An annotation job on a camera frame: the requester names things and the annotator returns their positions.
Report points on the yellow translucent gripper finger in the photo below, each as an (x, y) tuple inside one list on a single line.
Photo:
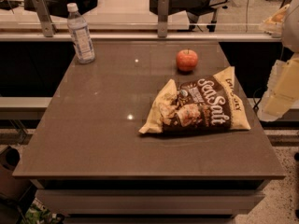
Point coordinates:
[(282, 90)]

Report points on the red apple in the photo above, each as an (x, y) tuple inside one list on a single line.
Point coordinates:
[(186, 60)]

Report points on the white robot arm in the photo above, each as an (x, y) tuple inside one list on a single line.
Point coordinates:
[(285, 24)]

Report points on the clear plastic water bottle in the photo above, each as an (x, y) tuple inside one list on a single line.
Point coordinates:
[(78, 28)]

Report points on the sea salt popcorn bag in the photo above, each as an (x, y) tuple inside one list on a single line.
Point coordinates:
[(207, 103)]

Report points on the gray table drawer base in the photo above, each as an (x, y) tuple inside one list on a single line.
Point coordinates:
[(144, 203)]

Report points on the green patterned bag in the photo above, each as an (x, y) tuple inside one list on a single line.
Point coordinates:
[(38, 213)]

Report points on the brown bin at left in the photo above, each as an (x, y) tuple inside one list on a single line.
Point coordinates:
[(11, 187)]

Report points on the middle metal railing bracket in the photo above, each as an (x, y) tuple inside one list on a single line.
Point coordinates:
[(162, 8)]

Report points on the metal railing bracket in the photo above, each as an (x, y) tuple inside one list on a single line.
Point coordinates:
[(47, 25), (162, 8)]

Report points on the left metal railing bracket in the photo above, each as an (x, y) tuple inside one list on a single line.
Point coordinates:
[(47, 25)]

